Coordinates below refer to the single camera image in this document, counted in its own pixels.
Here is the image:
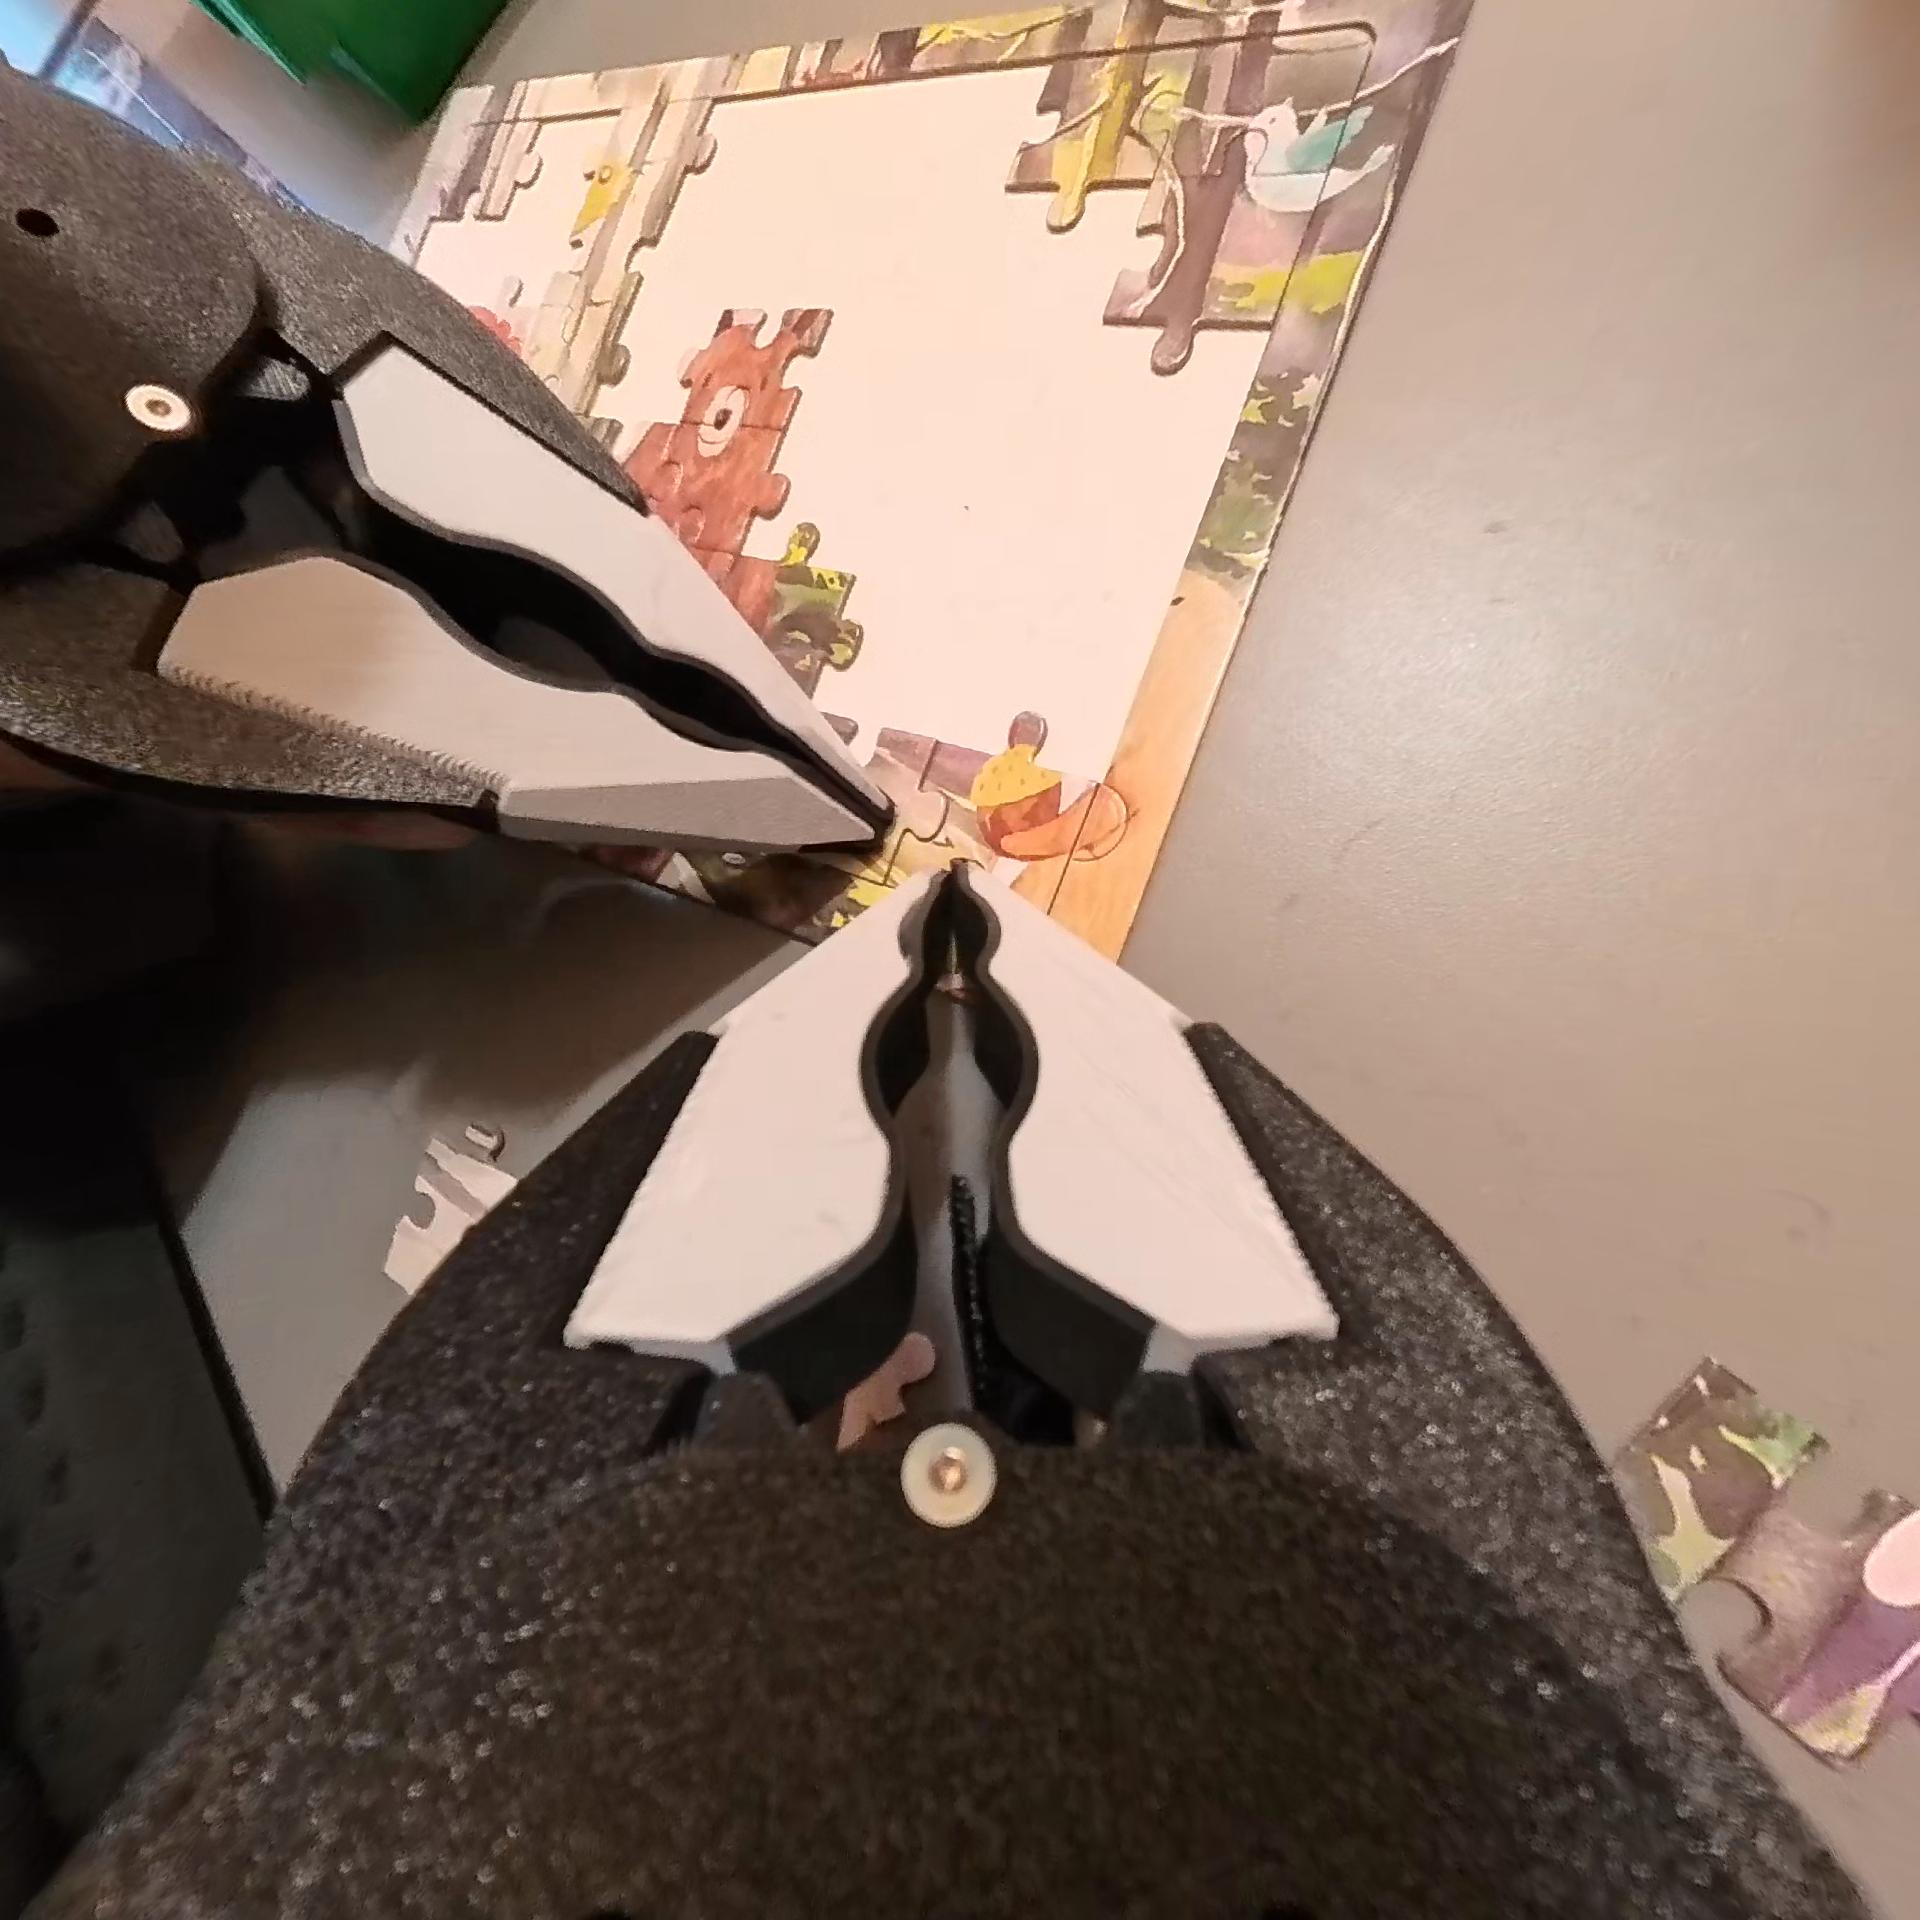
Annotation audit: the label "green plastic bin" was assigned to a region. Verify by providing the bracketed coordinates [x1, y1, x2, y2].
[189, 0, 514, 122]

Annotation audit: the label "space themed puzzle board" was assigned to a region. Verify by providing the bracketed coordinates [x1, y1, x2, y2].
[44, 10, 300, 200]

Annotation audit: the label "acorn print puzzle piece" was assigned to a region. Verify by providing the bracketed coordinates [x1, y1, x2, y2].
[965, 714, 1137, 866]

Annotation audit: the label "brown green puzzle piece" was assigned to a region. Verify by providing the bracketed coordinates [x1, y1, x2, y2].
[734, 526, 870, 705]

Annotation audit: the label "jigsaw pieces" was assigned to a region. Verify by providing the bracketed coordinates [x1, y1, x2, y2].
[382, 1124, 1920, 1767]

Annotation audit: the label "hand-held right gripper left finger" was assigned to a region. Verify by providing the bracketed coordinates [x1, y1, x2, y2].
[566, 866, 956, 1375]

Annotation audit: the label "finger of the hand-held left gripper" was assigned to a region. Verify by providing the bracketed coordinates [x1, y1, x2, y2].
[156, 551, 886, 858]
[332, 338, 897, 822]

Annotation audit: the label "jigsaw puzzle frame board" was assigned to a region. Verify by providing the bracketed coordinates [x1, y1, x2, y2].
[386, 0, 1479, 965]

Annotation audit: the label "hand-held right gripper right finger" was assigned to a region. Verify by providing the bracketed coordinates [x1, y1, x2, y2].
[956, 866, 1339, 1421]

